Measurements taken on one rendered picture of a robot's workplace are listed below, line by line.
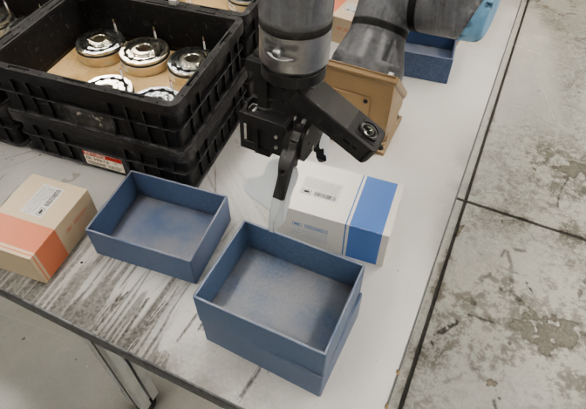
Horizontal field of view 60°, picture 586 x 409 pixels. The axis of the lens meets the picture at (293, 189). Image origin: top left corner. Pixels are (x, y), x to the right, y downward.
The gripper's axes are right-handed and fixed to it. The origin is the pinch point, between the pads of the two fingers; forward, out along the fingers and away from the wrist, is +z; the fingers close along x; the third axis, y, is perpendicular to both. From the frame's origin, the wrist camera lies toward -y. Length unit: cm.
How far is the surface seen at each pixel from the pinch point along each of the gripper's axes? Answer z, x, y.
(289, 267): 17.0, -0.2, 1.7
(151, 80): 10, -24, 46
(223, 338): 21.6, 13.2, 5.9
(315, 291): 17.2, 2.0, -3.9
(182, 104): 1.6, -11.5, 27.7
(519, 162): 85, -135, -37
